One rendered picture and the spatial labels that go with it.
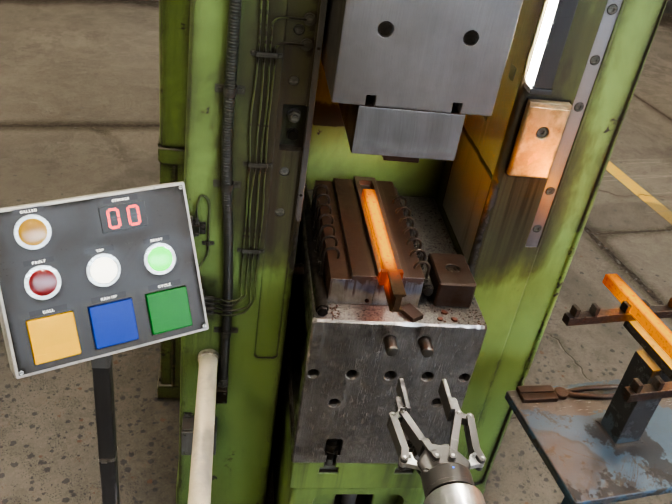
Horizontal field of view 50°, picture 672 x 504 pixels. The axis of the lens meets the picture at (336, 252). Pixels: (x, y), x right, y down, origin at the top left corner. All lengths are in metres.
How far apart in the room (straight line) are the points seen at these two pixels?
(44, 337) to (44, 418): 1.28
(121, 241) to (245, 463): 0.98
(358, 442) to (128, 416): 1.00
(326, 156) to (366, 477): 0.82
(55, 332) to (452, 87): 0.80
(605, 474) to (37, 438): 1.69
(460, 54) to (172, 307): 0.68
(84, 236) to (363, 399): 0.73
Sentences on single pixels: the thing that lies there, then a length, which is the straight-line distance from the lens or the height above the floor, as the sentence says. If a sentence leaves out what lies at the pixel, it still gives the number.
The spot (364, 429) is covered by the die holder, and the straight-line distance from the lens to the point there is 1.74.
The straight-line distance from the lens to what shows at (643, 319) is 1.57.
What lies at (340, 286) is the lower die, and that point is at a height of 0.96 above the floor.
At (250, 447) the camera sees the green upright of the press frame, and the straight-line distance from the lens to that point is 2.06.
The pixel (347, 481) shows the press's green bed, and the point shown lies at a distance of 1.88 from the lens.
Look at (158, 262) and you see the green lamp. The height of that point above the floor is 1.09.
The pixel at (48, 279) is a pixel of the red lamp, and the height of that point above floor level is 1.09.
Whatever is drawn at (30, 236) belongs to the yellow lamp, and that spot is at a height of 1.16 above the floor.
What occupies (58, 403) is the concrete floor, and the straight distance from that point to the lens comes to 2.60.
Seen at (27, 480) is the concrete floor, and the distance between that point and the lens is 2.41.
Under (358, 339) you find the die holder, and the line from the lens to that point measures 1.53.
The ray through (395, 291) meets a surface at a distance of 1.43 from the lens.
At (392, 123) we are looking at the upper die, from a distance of 1.34.
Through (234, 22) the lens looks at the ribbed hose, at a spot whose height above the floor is 1.45.
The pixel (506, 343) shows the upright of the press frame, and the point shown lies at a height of 0.69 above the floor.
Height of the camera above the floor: 1.86
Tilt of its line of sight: 34 degrees down
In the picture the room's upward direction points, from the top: 9 degrees clockwise
